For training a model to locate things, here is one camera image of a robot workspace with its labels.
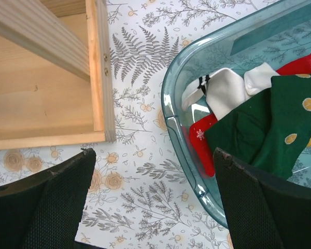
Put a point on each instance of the teal plastic basin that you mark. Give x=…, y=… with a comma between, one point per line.
x=276, y=35

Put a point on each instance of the white striped sock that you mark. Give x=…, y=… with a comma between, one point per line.
x=194, y=91

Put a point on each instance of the dark green sock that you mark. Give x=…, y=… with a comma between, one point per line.
x=242, y=131

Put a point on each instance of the floral table mat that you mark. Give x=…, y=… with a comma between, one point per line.
x=140, y=196

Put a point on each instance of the wooden clothes rack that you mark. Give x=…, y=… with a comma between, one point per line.
x=55, y=74

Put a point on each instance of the red snowflake sock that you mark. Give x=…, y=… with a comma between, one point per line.
x=199, y=143

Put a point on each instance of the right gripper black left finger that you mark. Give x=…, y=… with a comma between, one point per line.
x=44, y=210

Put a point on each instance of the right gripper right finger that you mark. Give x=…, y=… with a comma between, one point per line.
x=262, y=210

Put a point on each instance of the green dotted penguin sock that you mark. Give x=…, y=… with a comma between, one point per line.
x=290, y=128

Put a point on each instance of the red bear sock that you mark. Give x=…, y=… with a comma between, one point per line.
x=298, y=66

